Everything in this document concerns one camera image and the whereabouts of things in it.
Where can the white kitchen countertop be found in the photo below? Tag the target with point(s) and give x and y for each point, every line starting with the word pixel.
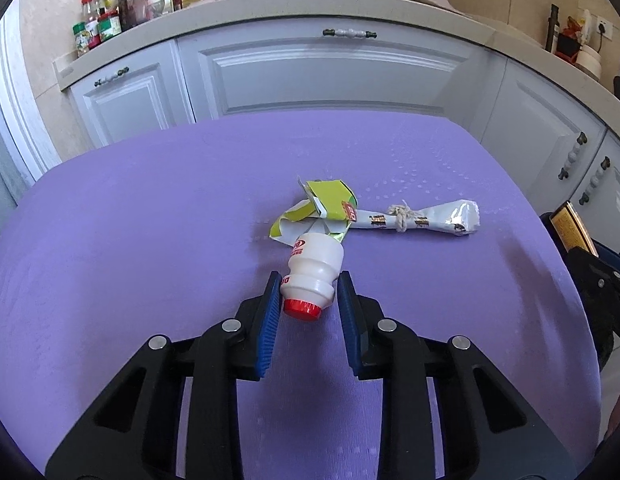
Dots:
pixel 440 22

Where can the small white bottle red cap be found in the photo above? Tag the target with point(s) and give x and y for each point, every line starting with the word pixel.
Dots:
pixel 312 270

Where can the black trash bin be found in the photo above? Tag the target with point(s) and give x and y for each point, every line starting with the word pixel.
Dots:
pixel 602 340

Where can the dark tall bottle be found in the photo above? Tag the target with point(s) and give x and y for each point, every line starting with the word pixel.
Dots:
pixel 553 27

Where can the white door frame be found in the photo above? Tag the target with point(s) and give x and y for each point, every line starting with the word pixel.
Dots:
pixel 19 100

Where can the group of condiment bottles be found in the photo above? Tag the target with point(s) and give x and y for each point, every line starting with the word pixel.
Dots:
pixel 134 5

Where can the red black box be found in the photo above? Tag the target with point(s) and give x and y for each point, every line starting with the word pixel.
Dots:
pixel 569 44

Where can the green yellow torn wrapper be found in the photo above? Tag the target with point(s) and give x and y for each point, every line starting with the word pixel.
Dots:
pixel 332 197

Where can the white wall socket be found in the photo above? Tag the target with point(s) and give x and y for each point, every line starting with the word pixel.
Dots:
pixel 605 29

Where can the white round container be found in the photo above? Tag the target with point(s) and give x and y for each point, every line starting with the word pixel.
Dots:
pixel 589 62

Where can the purple table mat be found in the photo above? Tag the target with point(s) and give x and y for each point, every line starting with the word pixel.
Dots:
pixel 139 235

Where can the wide white cabinet door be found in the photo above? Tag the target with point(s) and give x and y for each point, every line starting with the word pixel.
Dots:
pixel 340 75

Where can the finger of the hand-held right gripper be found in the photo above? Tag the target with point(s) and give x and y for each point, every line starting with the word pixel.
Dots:
pixel 615 260
pixel 597 277

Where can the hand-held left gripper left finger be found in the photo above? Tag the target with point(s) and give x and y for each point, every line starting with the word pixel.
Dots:
pixel 270 325

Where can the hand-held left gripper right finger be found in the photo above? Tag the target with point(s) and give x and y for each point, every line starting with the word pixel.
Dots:
pixel 347 325

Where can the narrow white cabinet door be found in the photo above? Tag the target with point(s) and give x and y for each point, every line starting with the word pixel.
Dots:
pixel 134 105

